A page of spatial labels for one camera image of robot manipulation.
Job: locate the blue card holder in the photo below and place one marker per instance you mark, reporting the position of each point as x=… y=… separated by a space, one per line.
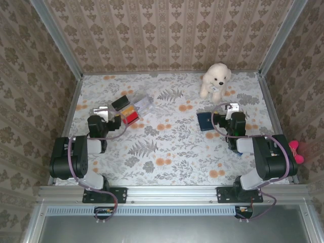
x=207 y=121

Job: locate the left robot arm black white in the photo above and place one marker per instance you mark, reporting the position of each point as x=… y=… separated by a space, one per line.
x=65 y=159

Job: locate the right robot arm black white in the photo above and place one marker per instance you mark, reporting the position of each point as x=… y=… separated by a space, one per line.
x=273 y=164

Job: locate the red card stack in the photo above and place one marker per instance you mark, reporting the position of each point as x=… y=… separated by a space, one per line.
x=131 y=118

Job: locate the orange card stack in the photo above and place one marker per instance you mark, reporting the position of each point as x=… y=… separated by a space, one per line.
x=127 y=111

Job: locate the small blue card box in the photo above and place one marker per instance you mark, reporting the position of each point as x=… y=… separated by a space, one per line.
x=239 y=153

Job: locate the white card stack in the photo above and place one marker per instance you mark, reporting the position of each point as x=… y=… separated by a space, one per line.
x=143 y=106

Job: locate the small black box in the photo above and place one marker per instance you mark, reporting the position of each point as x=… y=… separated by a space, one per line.
x=121 y=102

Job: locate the clear plastic organizer box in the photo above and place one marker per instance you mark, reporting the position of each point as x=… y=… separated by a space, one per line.
x=144 y=103

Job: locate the white plush dog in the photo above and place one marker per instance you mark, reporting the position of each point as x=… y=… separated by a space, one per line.
x=215 y=76

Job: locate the floral tablecloth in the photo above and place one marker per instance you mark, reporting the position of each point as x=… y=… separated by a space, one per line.
x=177 y=157

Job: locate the pink striped plush doll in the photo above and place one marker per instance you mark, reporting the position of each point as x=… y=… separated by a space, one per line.
x=293 y=146

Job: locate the aluminium mounting beam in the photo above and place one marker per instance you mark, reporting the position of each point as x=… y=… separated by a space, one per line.
x=172 y=193

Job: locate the grey metal panel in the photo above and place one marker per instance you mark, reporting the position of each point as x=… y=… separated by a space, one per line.
x=172 y=230

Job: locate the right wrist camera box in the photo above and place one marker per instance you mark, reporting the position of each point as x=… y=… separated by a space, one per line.
x=233 y=107

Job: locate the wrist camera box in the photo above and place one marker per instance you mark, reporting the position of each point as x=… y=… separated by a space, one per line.
x=233 y=107
x=101 y=111

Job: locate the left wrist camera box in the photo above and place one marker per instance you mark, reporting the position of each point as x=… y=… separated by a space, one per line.
x=101 y=111

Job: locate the aluminium side rail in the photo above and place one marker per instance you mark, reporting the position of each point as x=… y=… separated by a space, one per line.
x=269 y=101
x=74 y=101

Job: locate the aluminium table edge rail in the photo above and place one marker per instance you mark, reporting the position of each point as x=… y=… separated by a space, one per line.
x=152 y=73

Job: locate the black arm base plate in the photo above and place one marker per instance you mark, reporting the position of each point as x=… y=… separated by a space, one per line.
x=119 y=195
x=224 y=195

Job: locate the aluminium frame post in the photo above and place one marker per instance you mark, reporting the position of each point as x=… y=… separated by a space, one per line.
x=281 y=38
x=57 y=38

